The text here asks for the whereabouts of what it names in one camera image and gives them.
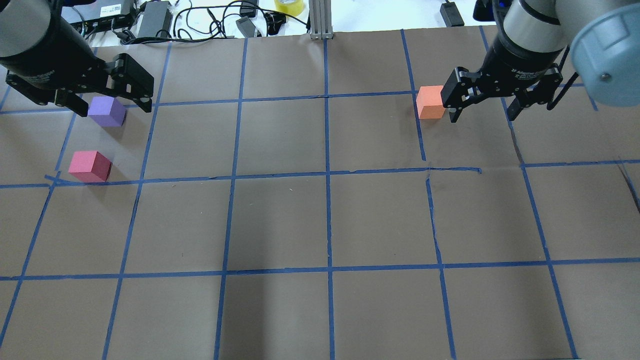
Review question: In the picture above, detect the orange foam block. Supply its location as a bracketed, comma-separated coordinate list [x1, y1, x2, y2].
[416, 85, 445, 120]

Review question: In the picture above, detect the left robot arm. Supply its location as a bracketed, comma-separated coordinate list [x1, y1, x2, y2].
[0, 0, 154, 117]

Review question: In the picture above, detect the yellow tape roll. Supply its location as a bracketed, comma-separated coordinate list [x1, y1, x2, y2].
[274, 0, 305, 17]

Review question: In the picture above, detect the aluminium frame post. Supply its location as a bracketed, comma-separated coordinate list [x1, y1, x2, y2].
[308, 0, 334, 41]

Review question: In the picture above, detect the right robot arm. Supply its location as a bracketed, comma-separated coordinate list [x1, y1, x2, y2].
[441, 0, 640, 123]

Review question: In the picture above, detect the purple foam block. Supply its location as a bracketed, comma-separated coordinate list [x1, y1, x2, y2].
[87, 96, 127, 127]

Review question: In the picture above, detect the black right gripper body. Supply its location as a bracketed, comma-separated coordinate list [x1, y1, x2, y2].
[480, 42, 561, 97]

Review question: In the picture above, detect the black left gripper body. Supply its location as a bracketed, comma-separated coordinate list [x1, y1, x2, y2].
[5, 52, 116, 105]

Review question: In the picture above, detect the black power strip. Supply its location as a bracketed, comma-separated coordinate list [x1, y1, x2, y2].
[61, 0, 138, 37]

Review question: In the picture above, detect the red foam block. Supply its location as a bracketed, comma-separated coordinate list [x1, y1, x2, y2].
[67, 150, 112, 183]

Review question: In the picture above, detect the black power adapter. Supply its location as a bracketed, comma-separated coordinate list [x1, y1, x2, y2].
[136, 0, 172, 38]

